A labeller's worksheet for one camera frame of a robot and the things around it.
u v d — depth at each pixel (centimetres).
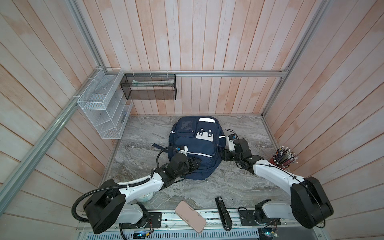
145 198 78
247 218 73
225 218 70
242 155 67
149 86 105
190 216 73
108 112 73
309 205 42
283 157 81
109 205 41
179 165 62
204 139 93
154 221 73
